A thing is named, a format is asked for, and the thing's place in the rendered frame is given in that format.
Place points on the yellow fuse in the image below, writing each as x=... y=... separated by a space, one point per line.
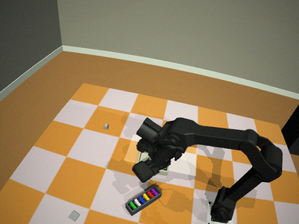
x=145 y=197

